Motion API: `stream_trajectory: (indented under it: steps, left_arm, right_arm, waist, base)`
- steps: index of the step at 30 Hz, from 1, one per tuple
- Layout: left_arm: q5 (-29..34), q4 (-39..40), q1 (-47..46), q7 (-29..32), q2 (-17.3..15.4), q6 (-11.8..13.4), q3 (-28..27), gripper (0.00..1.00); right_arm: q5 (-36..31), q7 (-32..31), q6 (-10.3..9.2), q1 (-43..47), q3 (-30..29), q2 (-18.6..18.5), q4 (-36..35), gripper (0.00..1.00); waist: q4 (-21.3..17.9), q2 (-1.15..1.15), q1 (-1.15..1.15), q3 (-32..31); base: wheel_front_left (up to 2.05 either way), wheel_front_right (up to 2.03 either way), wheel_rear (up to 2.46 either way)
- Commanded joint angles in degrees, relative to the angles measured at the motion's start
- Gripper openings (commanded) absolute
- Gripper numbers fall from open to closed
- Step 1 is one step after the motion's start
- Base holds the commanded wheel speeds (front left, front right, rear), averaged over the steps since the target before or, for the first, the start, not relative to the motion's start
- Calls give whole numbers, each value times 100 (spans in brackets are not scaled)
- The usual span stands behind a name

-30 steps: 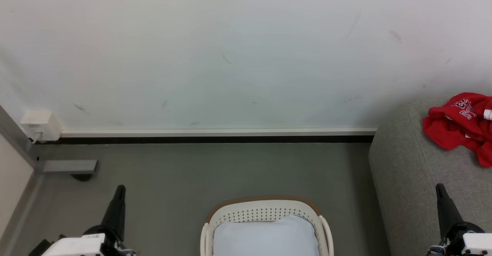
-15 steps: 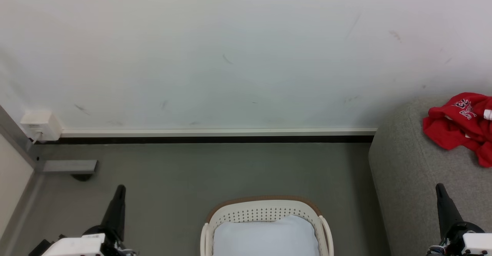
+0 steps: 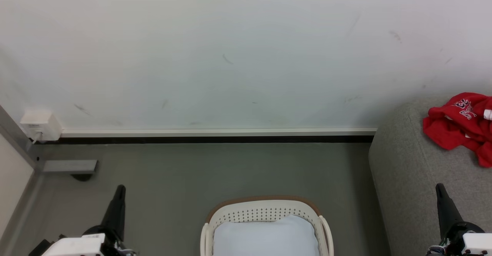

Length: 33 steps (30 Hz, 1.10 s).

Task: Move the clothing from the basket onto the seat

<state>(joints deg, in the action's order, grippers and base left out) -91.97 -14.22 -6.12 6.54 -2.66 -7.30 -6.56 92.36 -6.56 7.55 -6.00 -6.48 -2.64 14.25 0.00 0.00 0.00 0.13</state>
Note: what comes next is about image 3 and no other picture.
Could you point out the grey metal frame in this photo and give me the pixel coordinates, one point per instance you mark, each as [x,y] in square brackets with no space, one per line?
[17,137]

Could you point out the pale blue cloth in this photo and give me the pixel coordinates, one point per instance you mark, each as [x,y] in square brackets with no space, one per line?
[265,236]

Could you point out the white laundry basket brown rim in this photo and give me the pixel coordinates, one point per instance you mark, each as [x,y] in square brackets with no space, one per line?
[265,211]

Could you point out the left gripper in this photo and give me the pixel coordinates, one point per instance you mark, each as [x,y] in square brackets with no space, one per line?
[102,242]

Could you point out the red sports clothing white trim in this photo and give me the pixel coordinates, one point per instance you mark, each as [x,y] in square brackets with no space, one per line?
[453,133]

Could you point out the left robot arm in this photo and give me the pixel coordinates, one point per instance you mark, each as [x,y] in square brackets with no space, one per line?
[38,249]

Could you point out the grey fabric sofa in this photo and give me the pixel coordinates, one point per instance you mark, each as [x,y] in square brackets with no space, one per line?
[415,194]

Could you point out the white wall socket box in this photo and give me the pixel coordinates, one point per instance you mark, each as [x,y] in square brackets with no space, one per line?
[40,123]

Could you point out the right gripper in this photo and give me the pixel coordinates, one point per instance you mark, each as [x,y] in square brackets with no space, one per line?
[469,240]

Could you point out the dark wall baseboard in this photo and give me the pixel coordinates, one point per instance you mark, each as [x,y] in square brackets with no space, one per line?
[211,137]

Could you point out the beige panel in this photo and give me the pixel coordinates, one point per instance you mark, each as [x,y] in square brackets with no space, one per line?
[11,179]

